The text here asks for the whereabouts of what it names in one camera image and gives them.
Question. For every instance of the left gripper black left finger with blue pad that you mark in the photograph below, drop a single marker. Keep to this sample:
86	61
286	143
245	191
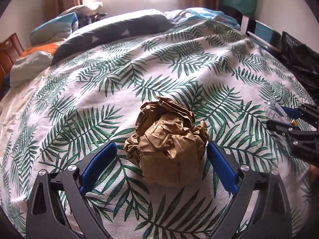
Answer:
46	217

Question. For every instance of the brown paper ball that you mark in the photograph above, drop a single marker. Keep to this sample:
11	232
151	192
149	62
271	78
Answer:
167	145

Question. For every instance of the palm leaf print bedspread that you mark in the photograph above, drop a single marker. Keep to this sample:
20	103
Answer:
94	97

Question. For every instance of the dark grey triangle pillow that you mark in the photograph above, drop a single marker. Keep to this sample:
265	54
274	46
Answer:
132	24

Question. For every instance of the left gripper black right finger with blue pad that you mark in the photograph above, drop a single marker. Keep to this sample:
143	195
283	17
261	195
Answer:
259	207

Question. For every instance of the orange grey white pillow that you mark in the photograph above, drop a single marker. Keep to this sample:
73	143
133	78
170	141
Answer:
31	63

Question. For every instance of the clear plastic blister pack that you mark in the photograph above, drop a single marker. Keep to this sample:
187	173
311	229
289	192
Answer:
275	112

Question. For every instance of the black garbage bag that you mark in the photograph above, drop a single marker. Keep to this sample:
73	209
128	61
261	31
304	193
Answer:
302	61

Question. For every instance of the wooden headboard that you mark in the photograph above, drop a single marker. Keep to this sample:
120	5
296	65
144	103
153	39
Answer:
11	49

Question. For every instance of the blue white pillow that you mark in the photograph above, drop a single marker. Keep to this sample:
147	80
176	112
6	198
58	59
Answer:
55	30

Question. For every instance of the light blue blanket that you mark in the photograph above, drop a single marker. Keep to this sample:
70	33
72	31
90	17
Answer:
199	13

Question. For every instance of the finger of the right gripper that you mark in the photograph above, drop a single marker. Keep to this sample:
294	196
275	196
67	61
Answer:
283	129
305	112

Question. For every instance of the white shelf with blue bins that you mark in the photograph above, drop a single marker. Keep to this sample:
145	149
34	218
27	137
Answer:
260	33

